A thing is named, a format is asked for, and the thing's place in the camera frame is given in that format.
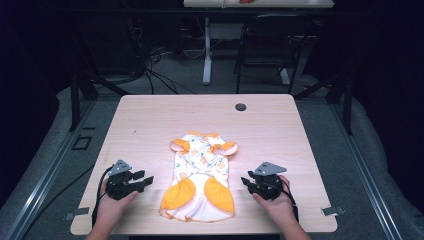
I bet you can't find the black metal stand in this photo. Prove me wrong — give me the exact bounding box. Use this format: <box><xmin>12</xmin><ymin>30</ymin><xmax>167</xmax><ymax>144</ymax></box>
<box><xmin>293</xmin><ymin>66</ymin><xmax>354</xmax><ymax>136</ymax></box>
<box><xmin>68</xmin><ymin>19</ymin><xmax>131</xmax><ymax>133</ymax></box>

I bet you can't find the aluminium floor rail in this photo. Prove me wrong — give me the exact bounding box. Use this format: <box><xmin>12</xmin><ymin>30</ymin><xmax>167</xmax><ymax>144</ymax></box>
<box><xmin>328</xmin><ymin>103</ymin><xmax>404</xmax><ymax>240</ymax></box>
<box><xmin>3</xmin><ymin>99</ymin><xmax>98</xmax><ymax>240</ymax></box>

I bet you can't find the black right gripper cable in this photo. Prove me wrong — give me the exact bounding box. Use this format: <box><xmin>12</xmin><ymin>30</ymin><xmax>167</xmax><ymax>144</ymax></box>
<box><xmin>278</xmin><ymin>179</ymin><xmax>300</xmax><ymax>224</ymax></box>

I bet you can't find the person's right hand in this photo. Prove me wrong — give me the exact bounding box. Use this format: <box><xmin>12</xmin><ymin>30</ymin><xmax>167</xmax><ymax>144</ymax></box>
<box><xmin>251</xmin><ymin>175</ymin><xmax>299</xmax><ymax>230</ymax></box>

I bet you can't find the black chair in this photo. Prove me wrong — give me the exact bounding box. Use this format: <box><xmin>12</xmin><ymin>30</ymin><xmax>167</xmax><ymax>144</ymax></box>
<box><xmin>233</xmin><ymin>12</ymin><xmax>318</xmax><ymax>95</ymax></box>

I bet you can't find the white background desk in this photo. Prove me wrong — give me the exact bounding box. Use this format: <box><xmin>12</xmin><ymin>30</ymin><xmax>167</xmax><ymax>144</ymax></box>
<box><xmin>182</xmin><ymin>0</ymin><xmax>335</xmax><ymax>86</ymax></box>

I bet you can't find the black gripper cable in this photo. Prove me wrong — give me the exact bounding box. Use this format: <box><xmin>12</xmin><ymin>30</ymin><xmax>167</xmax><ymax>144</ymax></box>
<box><xmin>278</xmin><ymin>179</ymin><xmax>300</xmax><ymax>224</ymax></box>
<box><xmin>91</xmin><ymin>164</ymin><xmax>115</xmax><ymax>228</ymax></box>

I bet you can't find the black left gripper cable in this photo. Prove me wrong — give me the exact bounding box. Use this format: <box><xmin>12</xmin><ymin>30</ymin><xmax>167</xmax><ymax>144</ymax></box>
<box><xmin>91</xmin><ymin>164</ymin><xmax>115</xmax><ymax>228</ymax></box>

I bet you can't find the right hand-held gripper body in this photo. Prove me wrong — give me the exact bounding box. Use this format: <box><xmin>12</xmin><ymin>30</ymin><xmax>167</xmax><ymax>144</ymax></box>
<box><xmin>249</xmin><ymin>161</ymin><xmax>288</xmax><ymax>202</ymax></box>

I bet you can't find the black floor cable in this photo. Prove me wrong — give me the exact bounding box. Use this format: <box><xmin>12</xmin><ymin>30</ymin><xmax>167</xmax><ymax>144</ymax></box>
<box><xmin>19</xmin><ymin>163</ymin><xmax>97</xmax><ymax>240</ymax></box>

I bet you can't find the person's left hand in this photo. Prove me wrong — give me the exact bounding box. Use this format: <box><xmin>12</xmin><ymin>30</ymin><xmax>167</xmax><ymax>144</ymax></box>
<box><xmin>95</xmin><ymin>179</ymin><xmax>140</xmax><ymax>231</ymax></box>

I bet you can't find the bundle of black floor cables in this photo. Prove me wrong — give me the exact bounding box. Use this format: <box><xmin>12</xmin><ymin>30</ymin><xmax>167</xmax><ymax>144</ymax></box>
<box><xmin>133</xmin><ymin>43</ymin><xmax>198</xmax><ymax>96</ymax></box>

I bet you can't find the white and orange pet garment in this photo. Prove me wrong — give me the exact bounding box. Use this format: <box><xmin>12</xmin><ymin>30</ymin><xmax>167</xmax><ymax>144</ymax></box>
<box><xmin>159</xmin><ymin>130</ymin><xmax>239</xmax><ymax>224</ymax></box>

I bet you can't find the grey metal table bracket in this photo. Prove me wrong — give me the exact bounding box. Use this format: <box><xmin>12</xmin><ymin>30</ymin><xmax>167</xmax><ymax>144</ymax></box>
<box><xmin>320</xmin><ymin>205</ymin><xmax>346</xmax><ymax>217</ymax></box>
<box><xmin>63</xmin><ymin>206</ymin><xmax>91</xmax><ymax>222</ymax></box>

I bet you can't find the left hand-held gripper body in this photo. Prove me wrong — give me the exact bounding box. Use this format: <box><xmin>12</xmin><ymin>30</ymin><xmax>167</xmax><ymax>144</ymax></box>
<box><xmin>105</xmin><ymin>159</ymin><xmax>139</xmax><ymax>201</ymax></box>

